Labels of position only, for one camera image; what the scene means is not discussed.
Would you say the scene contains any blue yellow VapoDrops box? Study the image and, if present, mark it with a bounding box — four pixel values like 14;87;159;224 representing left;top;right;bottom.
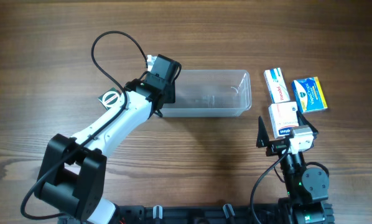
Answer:
291;77;328;113

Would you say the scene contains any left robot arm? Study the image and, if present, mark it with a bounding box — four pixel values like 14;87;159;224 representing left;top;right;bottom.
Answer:
34;55;181;223

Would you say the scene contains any white orange medicine box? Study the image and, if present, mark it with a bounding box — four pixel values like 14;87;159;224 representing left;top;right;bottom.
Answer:
268;101;299;138

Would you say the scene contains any green round-logo packet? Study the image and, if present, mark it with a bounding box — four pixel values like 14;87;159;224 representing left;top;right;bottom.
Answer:
98;88;121;110

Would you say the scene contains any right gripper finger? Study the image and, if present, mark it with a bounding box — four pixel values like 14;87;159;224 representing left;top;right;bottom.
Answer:
256;116;269;147
296;111;319;136

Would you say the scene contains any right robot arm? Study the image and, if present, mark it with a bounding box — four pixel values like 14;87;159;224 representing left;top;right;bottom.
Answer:
250;111;335;224

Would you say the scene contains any clear plastic container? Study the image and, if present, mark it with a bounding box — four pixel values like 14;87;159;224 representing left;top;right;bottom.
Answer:
160;70;252;118

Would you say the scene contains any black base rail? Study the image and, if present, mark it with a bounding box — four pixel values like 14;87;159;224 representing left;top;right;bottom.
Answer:
111;203;333;224

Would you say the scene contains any white Panadol box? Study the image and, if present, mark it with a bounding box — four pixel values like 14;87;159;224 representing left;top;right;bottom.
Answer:
264;68;291;103

